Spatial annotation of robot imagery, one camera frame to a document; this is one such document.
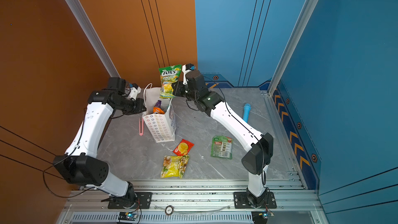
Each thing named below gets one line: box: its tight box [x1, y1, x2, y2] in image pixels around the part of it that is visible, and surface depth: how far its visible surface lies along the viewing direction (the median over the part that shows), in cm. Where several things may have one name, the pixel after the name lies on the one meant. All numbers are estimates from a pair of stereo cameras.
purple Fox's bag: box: [154, 99, 162, 109], surface depth 97 cm
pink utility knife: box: [138, 117, 145, 137], surface depth 101 cm
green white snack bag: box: [210, 135, 234, 160], surface depth 92 cm
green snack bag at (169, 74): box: [158, 64, 182, 99], surface depth 74 cm
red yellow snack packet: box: [172, 138, 195, 157], surface depth 91 cm
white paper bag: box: [141, 82, 177, 144], surface depth 82 cm
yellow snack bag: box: [160, 155, 190, 179], surface depth 82 cm
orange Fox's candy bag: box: [152, 106, 166, 115], surface depth 87 cm
